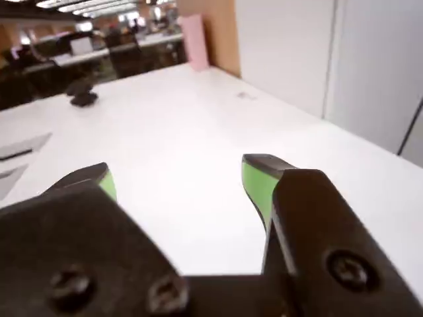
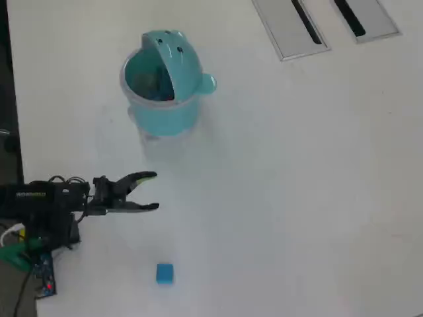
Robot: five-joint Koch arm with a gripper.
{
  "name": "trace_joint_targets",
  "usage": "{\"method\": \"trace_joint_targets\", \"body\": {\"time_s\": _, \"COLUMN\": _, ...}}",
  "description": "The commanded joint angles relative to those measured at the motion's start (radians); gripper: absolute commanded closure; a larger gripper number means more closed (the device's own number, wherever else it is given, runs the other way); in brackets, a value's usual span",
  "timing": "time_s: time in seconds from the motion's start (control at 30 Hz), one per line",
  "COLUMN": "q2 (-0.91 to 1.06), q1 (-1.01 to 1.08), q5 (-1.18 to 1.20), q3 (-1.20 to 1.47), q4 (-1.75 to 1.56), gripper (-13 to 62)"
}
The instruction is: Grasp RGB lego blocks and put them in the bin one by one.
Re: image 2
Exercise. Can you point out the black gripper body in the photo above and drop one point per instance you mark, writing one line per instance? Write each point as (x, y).
(100, 203)

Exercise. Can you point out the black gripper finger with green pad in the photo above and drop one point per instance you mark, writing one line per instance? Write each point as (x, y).
(132, 181)
(132, 207)

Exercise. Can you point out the blue block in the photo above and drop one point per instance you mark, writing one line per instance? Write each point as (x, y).
(164, 274)

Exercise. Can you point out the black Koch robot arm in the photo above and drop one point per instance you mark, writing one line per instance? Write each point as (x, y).
(49, 198)

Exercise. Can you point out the teal whale bin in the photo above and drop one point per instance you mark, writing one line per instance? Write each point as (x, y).
(165, 115)

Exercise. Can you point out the yellow connector piece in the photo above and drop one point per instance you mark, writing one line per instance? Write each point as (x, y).
(23, 232)

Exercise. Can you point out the blue circuit board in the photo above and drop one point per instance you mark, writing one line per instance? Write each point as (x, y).
(44, 267)

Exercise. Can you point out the green table clamp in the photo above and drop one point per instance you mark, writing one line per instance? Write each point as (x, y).
(13, 256)

